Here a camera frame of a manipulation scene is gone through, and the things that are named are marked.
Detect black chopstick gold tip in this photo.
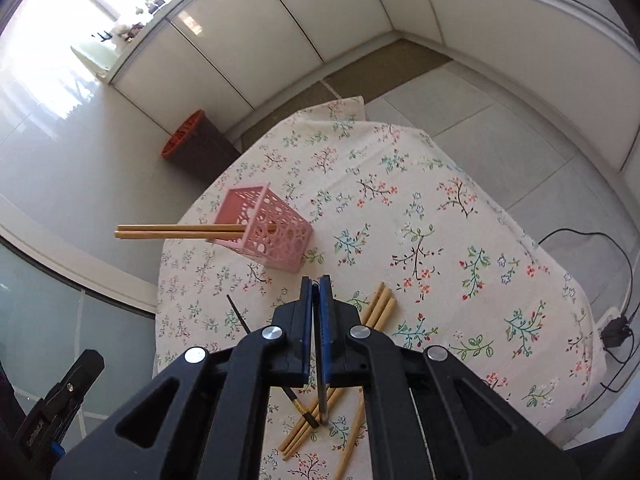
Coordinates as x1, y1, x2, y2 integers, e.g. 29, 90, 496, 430
227, 296, 320, 429

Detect bamboo chopstick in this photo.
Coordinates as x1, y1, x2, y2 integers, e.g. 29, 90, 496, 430
281, 285, 393, 460
117, 224, 246, 232
114, 231, 244, 240
333, 393, 366, 480
278, 282, 385, 452
278, 287, 397, 460

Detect white kitchen cabinets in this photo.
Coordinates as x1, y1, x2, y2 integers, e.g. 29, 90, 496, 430
108, 0, 639, 170

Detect pink perforated utensil basket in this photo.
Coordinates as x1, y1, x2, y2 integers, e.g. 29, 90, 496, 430
214, 182, 312, 273

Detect floral tablecloth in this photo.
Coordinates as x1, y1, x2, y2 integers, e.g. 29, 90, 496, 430
155, 98, 603, 434

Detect brown bin with orange rim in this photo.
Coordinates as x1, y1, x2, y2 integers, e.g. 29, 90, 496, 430
162, 110, 241, 184

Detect white power strip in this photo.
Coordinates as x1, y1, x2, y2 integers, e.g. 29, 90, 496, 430
594, 308, 631, 349

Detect black power cable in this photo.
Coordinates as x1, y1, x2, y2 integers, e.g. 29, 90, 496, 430
537, 227, 640, 421

